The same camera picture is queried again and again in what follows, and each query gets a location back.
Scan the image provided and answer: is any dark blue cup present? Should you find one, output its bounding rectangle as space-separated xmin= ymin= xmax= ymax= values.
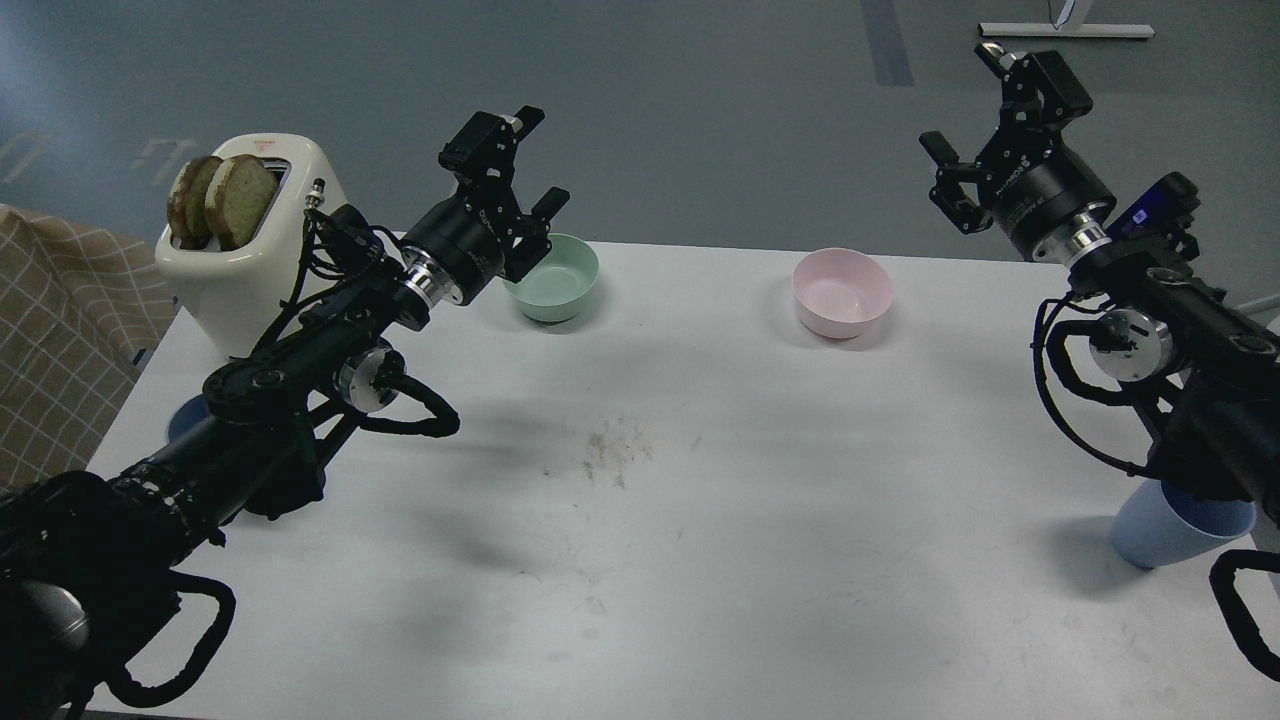
xmin=166 ymin=395 xmax=211 ymax=443

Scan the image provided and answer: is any mint green bowl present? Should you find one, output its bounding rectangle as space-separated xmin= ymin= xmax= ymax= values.
xmin=503 ymin=232 xmax=600 ymax=324

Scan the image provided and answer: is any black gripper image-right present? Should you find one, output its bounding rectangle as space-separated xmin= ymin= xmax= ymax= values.
xmin=919 ymin=41 xmax=1116 ymax=261

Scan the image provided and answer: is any office chair caster leg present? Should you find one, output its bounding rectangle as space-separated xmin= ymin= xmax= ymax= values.
xmin=1234 ymin=293 xmax=1280 ymax=325

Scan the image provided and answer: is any beige checkered cloth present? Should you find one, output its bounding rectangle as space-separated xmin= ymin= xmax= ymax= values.
xmin=1 ymin=205 xmax=177 ymax=493

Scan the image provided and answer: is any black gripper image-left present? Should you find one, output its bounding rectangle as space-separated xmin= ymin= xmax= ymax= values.
xmin=403 ymin=105 xmax=571 ymax=307

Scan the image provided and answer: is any light blue cup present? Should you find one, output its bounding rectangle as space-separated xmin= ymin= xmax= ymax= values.
xmin=1108 ymin=479 xmax=1257 ymax=569

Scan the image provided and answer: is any cream white toaster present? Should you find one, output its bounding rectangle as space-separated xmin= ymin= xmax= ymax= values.
xmin=154 ymin=132 xmax=346 ymax=357

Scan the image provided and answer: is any left toast slice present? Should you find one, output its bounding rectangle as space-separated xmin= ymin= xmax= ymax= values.
xmin=166 ymin=155 xmax=223 ymax=251

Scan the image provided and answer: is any pink bowl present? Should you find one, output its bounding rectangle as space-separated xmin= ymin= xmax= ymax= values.
xmin=791 ymin=249 xmax=895 ymax=340

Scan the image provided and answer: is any white desk leg base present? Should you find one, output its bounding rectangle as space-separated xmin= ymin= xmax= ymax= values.
xmin=977 ymin=22 xmax=1156 ymax=41

